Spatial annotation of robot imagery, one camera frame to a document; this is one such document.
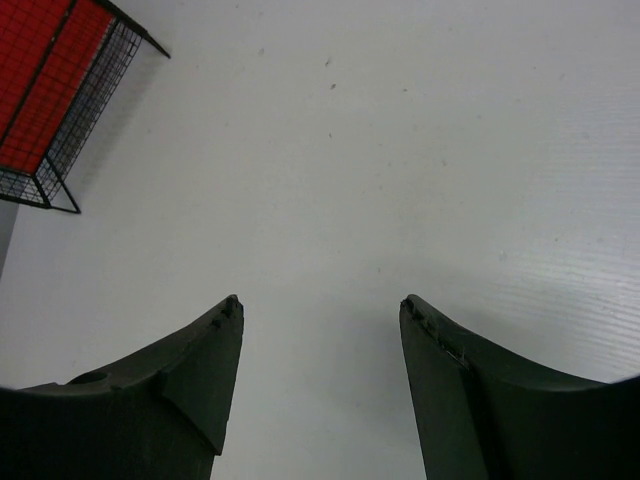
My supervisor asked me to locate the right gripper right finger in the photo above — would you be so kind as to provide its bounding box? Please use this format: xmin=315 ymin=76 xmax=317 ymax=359
xmin=399 ymin=295 xmax=639 ymax=479

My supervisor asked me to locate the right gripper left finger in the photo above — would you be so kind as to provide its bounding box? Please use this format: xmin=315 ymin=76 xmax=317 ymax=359
xmin=1 ymin=295 xmax=244 ymax=479

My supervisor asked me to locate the black wire mesh basket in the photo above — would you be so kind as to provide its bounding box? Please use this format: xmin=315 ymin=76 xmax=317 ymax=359
xmin=1 ymin=1 xmax=169 ymax=214

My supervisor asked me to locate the red notebook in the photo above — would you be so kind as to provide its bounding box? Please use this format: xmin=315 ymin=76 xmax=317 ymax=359
xmin=1 ymin=0 xmax=114 ymax=175

